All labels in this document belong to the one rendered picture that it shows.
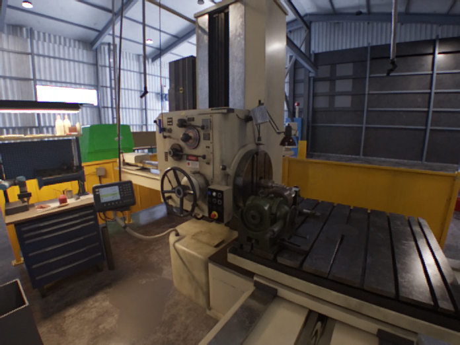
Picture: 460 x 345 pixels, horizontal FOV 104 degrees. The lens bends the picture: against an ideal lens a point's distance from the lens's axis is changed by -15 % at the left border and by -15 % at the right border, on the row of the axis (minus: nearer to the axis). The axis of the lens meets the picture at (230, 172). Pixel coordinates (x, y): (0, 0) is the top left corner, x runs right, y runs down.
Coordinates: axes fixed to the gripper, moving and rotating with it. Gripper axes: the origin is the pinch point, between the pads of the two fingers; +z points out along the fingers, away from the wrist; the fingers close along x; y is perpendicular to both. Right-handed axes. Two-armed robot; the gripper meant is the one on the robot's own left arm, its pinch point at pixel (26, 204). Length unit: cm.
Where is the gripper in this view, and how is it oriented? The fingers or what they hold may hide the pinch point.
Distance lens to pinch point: 302.2
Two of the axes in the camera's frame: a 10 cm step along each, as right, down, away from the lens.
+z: 0.0, 9.8, 2.1
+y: 7.8, 1.3, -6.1
